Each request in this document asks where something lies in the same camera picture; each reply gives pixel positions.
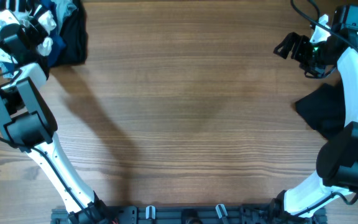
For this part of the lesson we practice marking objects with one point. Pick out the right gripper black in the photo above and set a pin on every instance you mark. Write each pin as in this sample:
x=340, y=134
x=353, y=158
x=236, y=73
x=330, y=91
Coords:
x=301, y=53

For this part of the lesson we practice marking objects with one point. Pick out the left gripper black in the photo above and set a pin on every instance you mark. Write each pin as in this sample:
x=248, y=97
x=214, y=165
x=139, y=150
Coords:
x=33, y=32

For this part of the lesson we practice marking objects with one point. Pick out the white t-shirt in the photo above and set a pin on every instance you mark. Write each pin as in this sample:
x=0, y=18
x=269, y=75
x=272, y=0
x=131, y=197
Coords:
x=15, y=46

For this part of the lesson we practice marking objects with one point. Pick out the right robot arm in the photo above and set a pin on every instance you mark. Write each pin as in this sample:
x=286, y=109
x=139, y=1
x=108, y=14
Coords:
x=333, y=43

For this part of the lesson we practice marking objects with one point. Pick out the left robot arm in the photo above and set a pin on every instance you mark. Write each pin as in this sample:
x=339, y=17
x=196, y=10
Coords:
x=26, y=122

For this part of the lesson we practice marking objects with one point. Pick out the blue shirt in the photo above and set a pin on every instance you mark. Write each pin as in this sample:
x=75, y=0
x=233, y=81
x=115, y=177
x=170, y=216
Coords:
x=34, y=36

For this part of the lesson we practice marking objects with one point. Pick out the grey garment in pile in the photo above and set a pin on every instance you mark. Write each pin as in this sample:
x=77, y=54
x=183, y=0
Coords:
x=63, y=10

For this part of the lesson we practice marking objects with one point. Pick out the black garment in pile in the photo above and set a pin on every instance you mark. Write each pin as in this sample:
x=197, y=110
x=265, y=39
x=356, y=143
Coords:
x=70, y=45

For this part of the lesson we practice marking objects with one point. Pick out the black t-shirt right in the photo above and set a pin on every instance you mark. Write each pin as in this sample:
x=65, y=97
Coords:
x=324, y=109

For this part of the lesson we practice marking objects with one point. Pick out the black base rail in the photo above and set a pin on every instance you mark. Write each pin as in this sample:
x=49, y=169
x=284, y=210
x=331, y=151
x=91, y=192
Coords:
x=241, y=214

